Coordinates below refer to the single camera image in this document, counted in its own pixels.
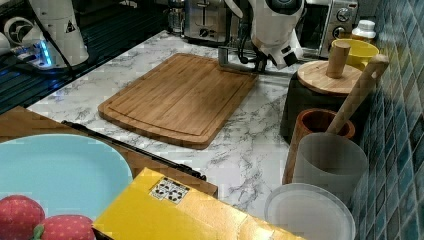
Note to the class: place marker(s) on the orange bottle white cap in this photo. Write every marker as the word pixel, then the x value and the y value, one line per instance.
pixel 364 31

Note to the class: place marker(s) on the wooden cutting board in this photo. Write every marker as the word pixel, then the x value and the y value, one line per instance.
pixel 184 101

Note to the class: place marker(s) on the red toy strawberry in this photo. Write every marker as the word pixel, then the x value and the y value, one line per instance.
pixel 19 215

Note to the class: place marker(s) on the yellow plastic cup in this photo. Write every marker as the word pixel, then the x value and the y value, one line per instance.
pixel 360 52

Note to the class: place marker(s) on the black canister with wooden lid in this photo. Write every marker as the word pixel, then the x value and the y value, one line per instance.
pixel 318 84

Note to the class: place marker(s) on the brown wooden utensil cup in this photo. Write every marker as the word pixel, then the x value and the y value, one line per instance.
pixel 311 121

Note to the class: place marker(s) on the silver toaster oven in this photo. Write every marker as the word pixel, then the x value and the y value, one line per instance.
pixel 322 22

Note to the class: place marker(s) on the frosted plastic cup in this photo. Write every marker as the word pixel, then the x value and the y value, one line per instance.
pixel 331 162

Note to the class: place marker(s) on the light blue plate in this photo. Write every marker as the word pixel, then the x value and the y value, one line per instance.
pixel 64 173

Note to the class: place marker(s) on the wooden utensil handle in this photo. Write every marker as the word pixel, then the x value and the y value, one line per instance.
pixel 364 85

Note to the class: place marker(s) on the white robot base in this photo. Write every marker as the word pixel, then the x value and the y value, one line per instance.
pixel 52 40

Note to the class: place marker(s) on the clear cereal jar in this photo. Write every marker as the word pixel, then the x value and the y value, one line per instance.
pixel 309 212

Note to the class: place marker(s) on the pink toy strawberry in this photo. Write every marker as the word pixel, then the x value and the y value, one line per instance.
pixel 64 227

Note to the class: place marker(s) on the silver two-slot toaster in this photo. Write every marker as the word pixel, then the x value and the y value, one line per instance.
pixel 206 20

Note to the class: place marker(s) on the yellow cereal box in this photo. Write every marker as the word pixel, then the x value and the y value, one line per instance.
pixel 156 207

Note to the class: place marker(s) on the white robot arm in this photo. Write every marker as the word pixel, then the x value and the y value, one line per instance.
pixel 273 32

